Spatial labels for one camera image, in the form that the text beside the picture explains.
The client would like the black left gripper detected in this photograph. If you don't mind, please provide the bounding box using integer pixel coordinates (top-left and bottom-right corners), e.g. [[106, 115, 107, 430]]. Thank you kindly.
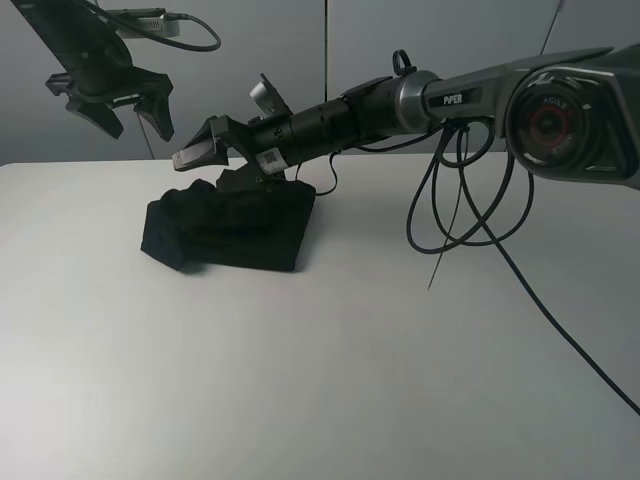
[[45, 66, 174, 141]]

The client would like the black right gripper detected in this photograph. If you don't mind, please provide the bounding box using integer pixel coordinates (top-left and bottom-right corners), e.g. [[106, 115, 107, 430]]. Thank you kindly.
[[172, 115, 294, 193]]

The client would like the black printed t-shirt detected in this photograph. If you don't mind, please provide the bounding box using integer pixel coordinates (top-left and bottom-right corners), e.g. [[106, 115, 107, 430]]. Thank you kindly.
[[140, 179, 316, 273]]

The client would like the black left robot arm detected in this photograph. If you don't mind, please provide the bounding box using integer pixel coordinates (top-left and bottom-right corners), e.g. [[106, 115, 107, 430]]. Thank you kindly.
[[13, 1, 174, 141]]

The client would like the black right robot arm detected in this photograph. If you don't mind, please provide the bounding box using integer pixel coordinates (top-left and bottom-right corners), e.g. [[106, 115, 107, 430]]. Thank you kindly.
[[172, 46, 639, 189]]

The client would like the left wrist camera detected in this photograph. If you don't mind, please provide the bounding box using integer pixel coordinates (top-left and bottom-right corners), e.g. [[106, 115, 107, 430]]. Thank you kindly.
[[108, 8, 180, 38]]

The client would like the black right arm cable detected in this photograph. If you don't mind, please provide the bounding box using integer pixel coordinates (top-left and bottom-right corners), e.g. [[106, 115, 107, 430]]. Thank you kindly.
[[284, 49, 640, 419]]

